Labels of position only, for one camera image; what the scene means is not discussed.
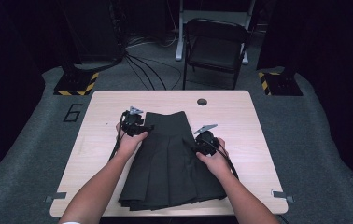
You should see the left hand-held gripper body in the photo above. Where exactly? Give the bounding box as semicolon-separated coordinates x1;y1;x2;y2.
120;106;146;137

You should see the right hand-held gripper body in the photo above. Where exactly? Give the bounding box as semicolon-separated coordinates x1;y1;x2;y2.
192;124;220;157

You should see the black pleated skirt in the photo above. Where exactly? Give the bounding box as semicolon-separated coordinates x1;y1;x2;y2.
118;111;228;212

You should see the person's right hand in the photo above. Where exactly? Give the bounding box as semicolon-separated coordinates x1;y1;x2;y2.
196;137;233;179

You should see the person's left hand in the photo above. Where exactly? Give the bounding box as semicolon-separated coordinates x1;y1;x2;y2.
115;122;149;159

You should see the black stand base striped edge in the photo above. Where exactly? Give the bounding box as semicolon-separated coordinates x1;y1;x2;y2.
53;72;100;97
258;71;304;97

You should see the grey tape strip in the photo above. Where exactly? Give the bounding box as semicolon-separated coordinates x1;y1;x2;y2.
272;189;294;203
45;191;68;203

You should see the black folding chair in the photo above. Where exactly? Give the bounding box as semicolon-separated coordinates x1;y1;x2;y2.
182;18;252;91

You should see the black cabinet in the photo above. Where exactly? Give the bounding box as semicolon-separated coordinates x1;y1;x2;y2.
60;0;124;63

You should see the left hand-held gripper black cable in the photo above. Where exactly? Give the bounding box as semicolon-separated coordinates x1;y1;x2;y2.
108;111;128;161

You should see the hand-held gripper black cable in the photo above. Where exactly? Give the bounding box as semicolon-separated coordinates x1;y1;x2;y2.
108;111;128;161
206;138;240;181

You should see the right hand-held gripper black cable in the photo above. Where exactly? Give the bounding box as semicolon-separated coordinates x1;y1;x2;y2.
206;138;240;181

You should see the black floor cable bundle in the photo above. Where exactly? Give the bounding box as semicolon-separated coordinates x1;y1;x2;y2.
124;52;183;91

